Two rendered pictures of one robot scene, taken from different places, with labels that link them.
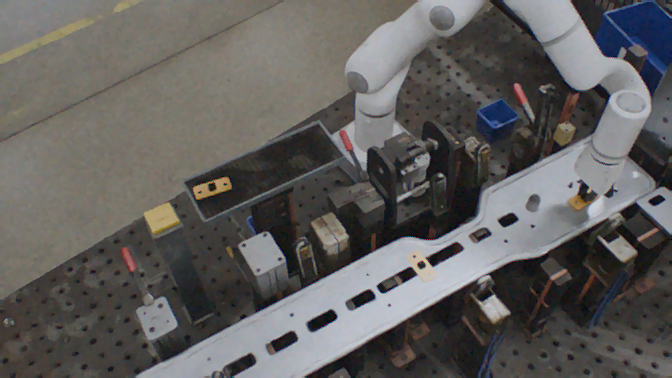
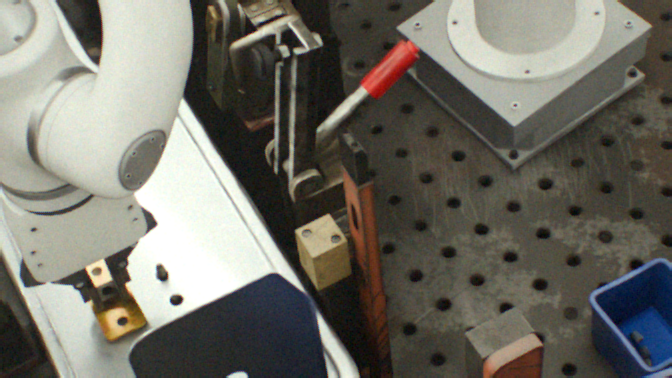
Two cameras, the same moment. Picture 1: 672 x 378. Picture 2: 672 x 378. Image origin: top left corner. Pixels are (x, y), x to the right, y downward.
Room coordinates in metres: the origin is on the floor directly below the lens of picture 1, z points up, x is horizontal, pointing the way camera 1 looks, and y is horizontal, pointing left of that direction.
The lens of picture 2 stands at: (1.27, -1.21, 1.95)
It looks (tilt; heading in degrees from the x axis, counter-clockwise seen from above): 53 degrees down; 98
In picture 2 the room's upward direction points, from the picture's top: 8 degrees counter-clockwise
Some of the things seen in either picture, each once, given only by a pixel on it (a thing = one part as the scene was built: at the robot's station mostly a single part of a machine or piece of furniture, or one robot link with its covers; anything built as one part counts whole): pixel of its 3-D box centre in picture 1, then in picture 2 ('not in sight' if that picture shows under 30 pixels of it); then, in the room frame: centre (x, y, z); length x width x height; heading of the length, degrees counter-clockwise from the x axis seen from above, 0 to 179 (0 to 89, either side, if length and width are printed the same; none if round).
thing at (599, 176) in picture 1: (600, 164); (71, 207); (0.98, -0.62, 1.14); 0.10 x 0.07 x 0.11; 30
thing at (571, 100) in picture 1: (554, 145); (373, 310); (1.21, -0.60, 0.95); 0.03 x 0.01 x 0.50; 119
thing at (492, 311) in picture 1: (478, 336); not in sight; (0.67, -0.32, 0.87); 0.12 x 0.09 x 0.35; 29
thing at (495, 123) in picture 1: (495, 122); (651, 334); (1.49, -0.52, 0.74); 0.11 x 0.10 x 0.09; 119
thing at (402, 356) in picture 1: (390, 312); not in sight; (0.75, -0.12, 0.84); 0.17 x 0.06 x 0.29; 29
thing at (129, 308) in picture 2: (585, 197); (108, 294); (0.98, -0.62, 1.01); 0.08 x 0.04 x 0.01; 120
